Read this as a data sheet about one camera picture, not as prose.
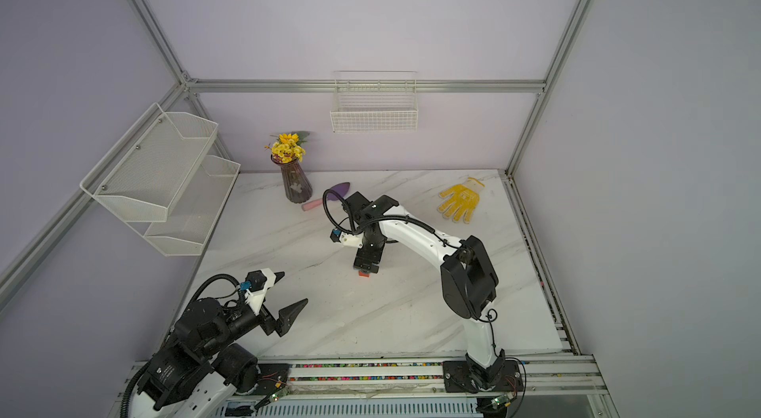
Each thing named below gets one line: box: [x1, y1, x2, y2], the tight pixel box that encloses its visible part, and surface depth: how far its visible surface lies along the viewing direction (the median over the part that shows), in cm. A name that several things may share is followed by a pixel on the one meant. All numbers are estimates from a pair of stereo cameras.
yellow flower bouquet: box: [263, 130, 311, 164], surface depth 96 cm
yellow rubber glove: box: [437, 177, 486, 224], surface depth 114 cm
